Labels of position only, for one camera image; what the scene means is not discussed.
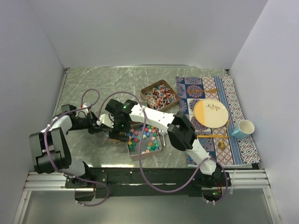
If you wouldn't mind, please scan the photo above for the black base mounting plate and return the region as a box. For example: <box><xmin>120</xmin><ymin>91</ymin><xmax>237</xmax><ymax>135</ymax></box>
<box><xmin>65</xmin><ymin>167</ymin><xmax>232</xmax><ymax>202</ymax></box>

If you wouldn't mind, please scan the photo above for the cream and orange plate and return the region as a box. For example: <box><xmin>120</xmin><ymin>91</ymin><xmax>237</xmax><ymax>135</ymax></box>
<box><xmin>193</xmin><ymin>98</ymin><xmax>229</xmax><ymax>128</ymax></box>

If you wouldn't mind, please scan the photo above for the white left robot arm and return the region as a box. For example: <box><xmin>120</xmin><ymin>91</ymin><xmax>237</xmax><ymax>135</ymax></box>
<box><xmin>29</xmin><ymin>104</ymin><xmax>113</xmax><ymax>188</ymax></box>

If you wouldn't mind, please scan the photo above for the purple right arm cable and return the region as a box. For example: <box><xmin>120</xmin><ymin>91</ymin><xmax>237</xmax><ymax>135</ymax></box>
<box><xmin>99</xmin><ymin>91</ymin><xmax>229</xmax><ymax>204</ymax></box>

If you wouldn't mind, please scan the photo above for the silver metal scoop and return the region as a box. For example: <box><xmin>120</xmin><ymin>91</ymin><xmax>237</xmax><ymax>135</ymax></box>
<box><xmin>159</xmin><ymin>129</ymin><xmax>166</xmax><ymax>147</ymax></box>

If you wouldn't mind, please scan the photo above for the aluminium frame rail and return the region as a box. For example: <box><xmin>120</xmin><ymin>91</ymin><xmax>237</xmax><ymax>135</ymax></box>
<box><xmin>13</xmin><ymin>169</ymin><xmax>281</xmax><ymax>224</ymax></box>

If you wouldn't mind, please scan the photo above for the pink tin of star candies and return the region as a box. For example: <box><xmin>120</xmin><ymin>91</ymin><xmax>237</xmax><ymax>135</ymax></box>
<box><xmin>127</xmin><ymin>124</ymin><xmax>162</xmax><ymax>160</ymax></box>

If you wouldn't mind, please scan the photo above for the gold fork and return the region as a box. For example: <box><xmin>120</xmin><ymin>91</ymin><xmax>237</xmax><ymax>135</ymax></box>
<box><xmin>189</xmin><ymin>88</ymin><xmax>220</xmax><ymax>93</ymax></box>

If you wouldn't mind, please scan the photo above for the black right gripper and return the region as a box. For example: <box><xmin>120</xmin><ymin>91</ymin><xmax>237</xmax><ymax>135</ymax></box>
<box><xmin>109</xmin><ymin>115</ymin><xmax>131</xmax><ymax>142</ymax></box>

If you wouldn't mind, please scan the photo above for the patterned blue cloth mat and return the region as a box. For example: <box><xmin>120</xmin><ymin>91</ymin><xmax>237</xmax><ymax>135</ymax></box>
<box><xmin>176</xmin><ymin>76</ymin><xmax>261</xmax><ymax>166</ymax></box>

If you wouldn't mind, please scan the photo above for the light blue mug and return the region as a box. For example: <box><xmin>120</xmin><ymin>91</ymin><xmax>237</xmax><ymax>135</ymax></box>
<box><xmin>231</xmin><ymin>119</ymin><xmax>255</xmax><ymax>139</ymax></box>

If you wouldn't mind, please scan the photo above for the clear glass jar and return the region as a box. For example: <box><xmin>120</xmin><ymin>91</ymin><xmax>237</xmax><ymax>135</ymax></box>
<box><xmin>109</xmin><ymin>139</ymin><xmax>123</xmax><ymax>144</ymax></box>

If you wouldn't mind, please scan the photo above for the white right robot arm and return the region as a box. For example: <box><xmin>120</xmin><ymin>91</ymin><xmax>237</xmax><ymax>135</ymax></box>
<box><xmin>97</xmin><ymin>99</ymin><xmax>227</xmax><ymax>186</ymax></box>

